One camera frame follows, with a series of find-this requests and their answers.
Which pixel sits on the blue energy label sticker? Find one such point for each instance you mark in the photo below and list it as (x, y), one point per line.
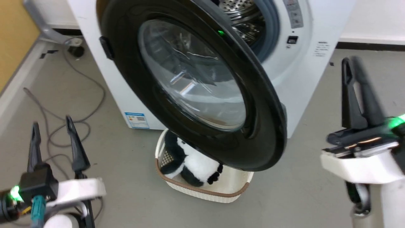
(137, 120)

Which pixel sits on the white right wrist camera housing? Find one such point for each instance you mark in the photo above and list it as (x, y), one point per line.
(364, 167)

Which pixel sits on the white laundry basket brown rim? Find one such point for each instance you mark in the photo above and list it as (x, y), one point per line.
(221, 190)

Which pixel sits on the black floor tape strip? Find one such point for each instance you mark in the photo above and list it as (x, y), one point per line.
(47, 53)

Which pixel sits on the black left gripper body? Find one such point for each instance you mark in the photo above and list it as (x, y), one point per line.
(38, 185)

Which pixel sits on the black door lock socket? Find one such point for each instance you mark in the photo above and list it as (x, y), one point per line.
(292, 39)

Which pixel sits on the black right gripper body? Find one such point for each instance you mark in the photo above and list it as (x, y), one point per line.
(364, 137)

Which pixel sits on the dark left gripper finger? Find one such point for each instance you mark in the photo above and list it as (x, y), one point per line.
(34, 148)
(77, 152)

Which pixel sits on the black caster wheel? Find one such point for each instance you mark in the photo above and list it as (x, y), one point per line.
(76, 50)

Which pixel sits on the black round washer door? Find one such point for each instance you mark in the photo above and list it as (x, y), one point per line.
(193, 79)

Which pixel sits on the grey washer panel label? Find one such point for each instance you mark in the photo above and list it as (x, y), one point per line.
(294, 12)

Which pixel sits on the black white panda plush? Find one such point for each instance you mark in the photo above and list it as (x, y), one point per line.
(196, 164)

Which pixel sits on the grey rubber door gasket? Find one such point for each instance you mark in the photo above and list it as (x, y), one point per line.
(270, 28)

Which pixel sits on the steel washer drum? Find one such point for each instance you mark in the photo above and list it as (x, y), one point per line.
(243, 15)

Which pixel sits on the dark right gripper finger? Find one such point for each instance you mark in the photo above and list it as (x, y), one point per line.
(371, 107)
(349, 110)

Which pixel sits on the white front-load washing machine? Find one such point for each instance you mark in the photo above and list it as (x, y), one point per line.
(303, 82)

